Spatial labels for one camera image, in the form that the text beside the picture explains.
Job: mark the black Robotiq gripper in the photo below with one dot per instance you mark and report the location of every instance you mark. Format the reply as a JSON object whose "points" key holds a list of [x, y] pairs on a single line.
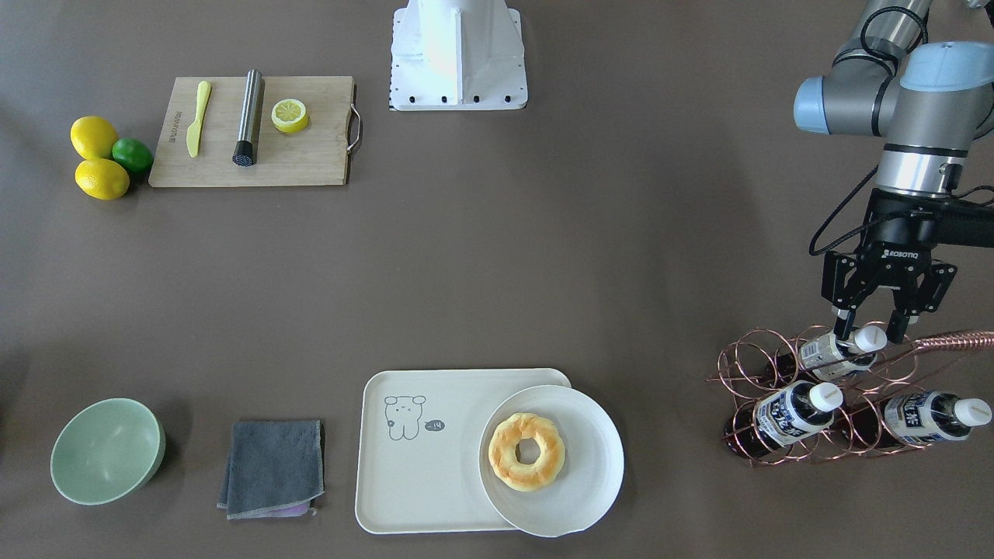
{"points": [[898, 242]]}

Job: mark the tea bottle white cap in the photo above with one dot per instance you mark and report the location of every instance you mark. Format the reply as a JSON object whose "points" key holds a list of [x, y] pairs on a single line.
{"points": [[829, 359]]}

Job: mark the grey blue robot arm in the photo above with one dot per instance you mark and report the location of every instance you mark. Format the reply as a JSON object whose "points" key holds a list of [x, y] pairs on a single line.
{"points": [[929, 101]]}

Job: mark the tea bottle in rack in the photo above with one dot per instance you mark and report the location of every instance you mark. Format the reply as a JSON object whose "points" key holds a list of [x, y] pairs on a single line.
{"points": [[782, 419], [916, 420]]}

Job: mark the middle tea bottle in rack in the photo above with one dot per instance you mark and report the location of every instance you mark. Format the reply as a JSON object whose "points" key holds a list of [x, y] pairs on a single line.
{"points": [[782, 419]]}

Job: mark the cream rectangular tray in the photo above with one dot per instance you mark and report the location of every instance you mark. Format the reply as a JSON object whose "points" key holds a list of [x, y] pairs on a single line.
{"points": [[419, 446]]}

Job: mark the white round plate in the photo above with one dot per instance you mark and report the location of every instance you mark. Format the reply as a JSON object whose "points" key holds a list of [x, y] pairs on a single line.
{"points": [[588, 483]]}

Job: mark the glazed donut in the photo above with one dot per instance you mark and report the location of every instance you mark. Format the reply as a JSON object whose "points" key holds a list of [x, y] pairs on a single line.
{"points": [[503, 445]]}

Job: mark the bamboo cutting board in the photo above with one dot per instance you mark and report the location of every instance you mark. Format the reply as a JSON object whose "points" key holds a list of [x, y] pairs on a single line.
{"points": [[316, 156]]}

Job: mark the grey folded cloth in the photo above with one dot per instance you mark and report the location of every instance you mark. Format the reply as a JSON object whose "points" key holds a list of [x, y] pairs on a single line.
{"points": [[274, 469]]}

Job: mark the half lemon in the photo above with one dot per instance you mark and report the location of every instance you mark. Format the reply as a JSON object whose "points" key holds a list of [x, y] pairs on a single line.
{"points": [[290, 116]]}

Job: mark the yellow plastic knife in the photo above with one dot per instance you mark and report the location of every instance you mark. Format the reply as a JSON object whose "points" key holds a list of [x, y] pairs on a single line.
{"points": [[194, 130]]}

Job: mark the green lime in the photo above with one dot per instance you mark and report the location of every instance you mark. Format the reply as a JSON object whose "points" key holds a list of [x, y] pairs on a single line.
{"points": [[133, 155]]}

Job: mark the green bowl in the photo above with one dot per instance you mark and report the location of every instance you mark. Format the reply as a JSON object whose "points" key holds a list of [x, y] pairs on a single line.
{"points": [[107, 451]]}

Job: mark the lower whole lemon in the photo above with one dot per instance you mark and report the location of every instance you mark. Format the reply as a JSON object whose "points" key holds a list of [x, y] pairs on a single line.
{"points": [[102, 178]]}

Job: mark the whole lemon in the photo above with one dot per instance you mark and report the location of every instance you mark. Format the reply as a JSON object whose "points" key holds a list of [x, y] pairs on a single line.
{"points": [[102, 178], [93, 137]]}

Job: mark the upper whole lemon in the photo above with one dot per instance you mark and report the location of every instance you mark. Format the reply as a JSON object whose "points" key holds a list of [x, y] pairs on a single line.
{"points": [[93, 137]]}

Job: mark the copper wire bottle rack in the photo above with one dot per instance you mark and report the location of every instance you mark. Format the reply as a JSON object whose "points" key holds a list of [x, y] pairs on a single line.
{"points": [[748, 369]]}

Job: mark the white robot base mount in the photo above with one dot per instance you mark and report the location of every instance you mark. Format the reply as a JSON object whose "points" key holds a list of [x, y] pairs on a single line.
{"points": [[457, 56]]}

